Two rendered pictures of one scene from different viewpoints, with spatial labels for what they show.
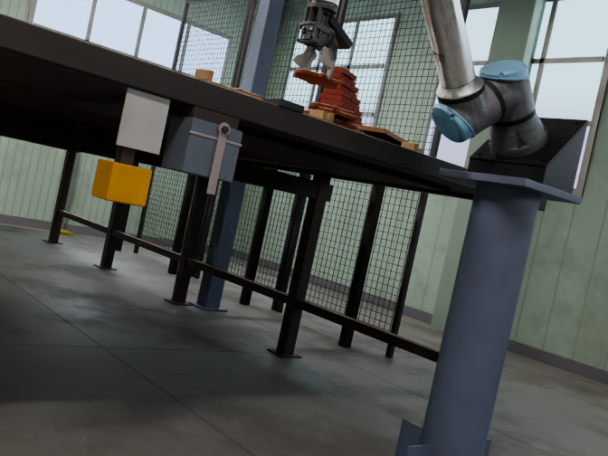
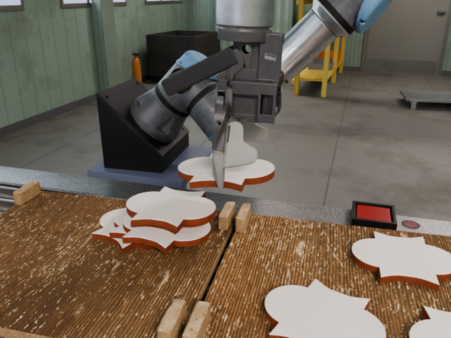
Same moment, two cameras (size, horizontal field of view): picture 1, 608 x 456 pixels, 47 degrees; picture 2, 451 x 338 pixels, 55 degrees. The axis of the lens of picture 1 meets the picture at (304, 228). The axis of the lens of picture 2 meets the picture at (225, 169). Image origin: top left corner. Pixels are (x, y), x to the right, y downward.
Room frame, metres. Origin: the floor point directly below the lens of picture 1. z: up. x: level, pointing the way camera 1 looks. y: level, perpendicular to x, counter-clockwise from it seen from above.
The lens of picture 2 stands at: (2.32, 0.56, 1.30)
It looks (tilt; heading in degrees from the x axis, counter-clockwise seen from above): 22 degrees down; 237
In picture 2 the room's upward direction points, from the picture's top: straight up
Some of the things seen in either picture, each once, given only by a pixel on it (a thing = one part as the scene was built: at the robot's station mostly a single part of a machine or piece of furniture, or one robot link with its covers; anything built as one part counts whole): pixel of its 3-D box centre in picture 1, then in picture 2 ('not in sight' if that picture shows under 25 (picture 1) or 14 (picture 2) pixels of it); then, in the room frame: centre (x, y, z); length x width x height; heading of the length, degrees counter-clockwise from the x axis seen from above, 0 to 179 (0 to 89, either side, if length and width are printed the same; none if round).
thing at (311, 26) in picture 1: (318, 26); (248, 76); (1.97, 0.08, 1.20); 0.09 x 0.08 x 0.12; 134
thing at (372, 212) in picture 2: not in sight; (372, 216); (1.71, 0.11, 0.92); 0.06 x 0.06 x 0.01; 41
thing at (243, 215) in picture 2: (318, 115); (243, 216); (1.94, 0.03, 0.95); 0.06 x 0.02 x 0.03; 43
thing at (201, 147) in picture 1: (203, 151); not in sight; (1.57, 0.26, 0.77); 0.14 x 0.11 x 0.18; 131
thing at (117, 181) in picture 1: (128, 146); not in sight; (1.45, 0.39, 0.74); 0.09 x 0.08 x 0.24; 131
